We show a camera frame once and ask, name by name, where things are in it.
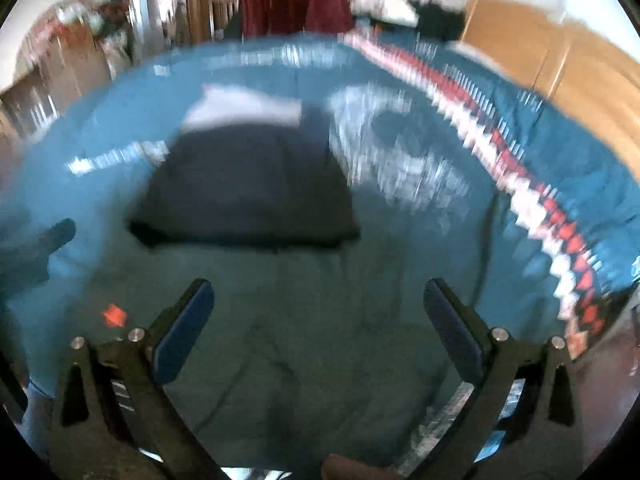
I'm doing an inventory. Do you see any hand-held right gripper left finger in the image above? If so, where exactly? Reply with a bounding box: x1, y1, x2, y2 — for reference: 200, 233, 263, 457
50, 279, 221, 480

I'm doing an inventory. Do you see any wooden headboard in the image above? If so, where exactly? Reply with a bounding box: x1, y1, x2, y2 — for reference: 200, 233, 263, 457
460, 0, 640, 181

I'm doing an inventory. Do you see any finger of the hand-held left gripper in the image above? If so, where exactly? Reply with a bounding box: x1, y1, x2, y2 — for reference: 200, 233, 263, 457
0, 217, 78, 291

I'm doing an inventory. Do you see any navy and grey jacket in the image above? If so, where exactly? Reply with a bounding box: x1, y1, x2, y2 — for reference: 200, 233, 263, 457
127, 84, 362, 252

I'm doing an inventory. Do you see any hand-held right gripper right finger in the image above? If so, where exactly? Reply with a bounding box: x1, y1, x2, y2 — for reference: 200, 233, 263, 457
415, 278, 585, 480

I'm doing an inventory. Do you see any blue printed blanket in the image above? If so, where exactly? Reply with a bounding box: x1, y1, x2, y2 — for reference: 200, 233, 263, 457
0, 30, 640, 472

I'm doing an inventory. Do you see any dark red garment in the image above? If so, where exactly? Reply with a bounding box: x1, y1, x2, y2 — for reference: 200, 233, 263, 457
240, 0, 356, 39

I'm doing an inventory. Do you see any wooden wardrobe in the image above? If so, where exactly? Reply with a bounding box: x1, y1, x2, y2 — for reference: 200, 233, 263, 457
182, 0, 281, 44

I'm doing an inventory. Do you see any cluttered wooden cabinet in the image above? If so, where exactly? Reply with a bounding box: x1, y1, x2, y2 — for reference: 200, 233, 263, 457
0, 0, 137, 142

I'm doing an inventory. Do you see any dark red nightstand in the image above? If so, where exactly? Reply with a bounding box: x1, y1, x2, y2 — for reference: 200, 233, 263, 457
570, 290, 640, 461

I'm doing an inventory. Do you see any wooden chair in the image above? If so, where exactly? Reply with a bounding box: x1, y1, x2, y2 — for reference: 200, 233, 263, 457
205, 0, 246, 41

